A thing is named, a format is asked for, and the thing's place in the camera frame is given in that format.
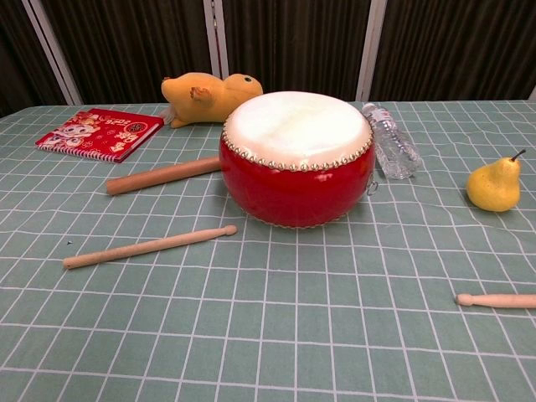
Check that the light wooden drumstick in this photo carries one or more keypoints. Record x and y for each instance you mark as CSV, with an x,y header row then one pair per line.
x,y
498,300
146,247

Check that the red drum with white skin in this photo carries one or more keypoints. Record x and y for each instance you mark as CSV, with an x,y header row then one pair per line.
x,y
293,138

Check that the green grid cutting mat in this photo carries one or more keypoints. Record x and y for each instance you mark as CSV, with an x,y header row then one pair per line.
x,y
268,314

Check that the thick brown wooden rod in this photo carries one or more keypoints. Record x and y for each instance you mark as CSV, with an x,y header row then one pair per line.
x,y
163,175

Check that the yellow plush animal toy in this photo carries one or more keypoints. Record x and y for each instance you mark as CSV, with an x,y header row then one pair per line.
x,y
218,98

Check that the clear plastic water bottle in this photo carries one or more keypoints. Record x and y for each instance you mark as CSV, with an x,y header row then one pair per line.
x,y
393,146

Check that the dark pleated curtain panel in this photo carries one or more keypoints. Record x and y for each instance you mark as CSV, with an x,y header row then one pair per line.
x,y
293,42
460,46
17,63
134,42

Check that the red spiral notebook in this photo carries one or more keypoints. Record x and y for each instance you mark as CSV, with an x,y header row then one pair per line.
x,y
100,134

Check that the yellow pear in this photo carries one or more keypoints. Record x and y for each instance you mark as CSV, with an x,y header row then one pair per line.
x,y
496,186

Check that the white partition post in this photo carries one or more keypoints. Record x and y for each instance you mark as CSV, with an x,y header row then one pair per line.
x,y
52,50
217,37
372,50

